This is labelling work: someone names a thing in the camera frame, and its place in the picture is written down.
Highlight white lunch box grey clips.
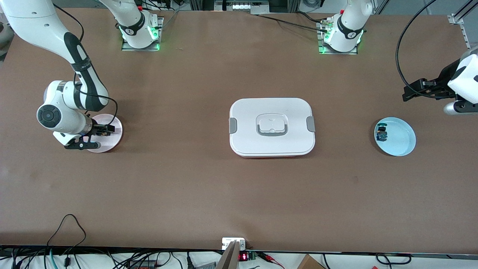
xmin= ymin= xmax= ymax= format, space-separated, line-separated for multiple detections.
xmin=229 ymin=98 xmax=316 ymax=158

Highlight brown cardboard box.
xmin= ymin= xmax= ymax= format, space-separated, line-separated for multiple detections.
xmin=297 ymin=254 xmax=326 ymax=269

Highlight pink round plate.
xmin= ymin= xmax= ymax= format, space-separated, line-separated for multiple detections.
xmin=84 ymin=114 xmax=123 ymax=153

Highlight light blue round plate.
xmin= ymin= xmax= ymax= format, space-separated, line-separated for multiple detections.
xmin=374 ymin=117 xmax=416 ymax=157

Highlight white power strip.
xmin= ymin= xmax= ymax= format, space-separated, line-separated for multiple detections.
xmin=214 ymin=0 xmax=270 ymax=15

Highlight red clip lead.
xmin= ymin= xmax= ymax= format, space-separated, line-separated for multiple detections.
xmin=258 ymin=252 xmax=285 ymax=269

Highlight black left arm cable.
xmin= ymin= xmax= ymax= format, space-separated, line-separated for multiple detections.
xmin=395 ymin=0 xmax=454 ymax=99

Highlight blue and black switch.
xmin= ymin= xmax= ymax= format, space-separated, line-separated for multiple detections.
xmin=375 ymin=123 xmax=389 ymax=142

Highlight aluminium frame profile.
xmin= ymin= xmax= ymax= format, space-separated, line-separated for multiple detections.
xmin=447 ymin=0 xmax=478 ymax=51

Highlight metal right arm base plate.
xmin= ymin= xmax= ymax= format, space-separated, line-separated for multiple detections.
xmin=121 ymin=17 xmax=164 ymax=52

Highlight black looped table cable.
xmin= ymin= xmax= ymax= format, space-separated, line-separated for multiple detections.
xmin=47 ymin=214 xmax=87 ymax=258

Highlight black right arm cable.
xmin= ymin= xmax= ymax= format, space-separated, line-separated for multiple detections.
xmin=52 ymin=4 xmax=118 ymax=126

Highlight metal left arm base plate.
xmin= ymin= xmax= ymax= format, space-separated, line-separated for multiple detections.
xmin=317 ymin=21 xmax=358 ymax=55

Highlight black cable to arm base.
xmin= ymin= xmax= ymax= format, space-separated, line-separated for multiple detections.
xmin=251 ymin=11 xmax=331 ymax=32

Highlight small white bracket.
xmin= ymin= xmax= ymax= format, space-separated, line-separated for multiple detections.
xmin=222 ymin=238 xmax=246 ymax=250

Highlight black coiled floor cable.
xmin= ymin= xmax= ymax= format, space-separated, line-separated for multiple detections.
xmin=375 ymin=253 xmax=412 ymax=265

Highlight aluminium camera post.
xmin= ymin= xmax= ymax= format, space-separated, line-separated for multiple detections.
xmin=216 ymin=241 xmax=240 ymax=269

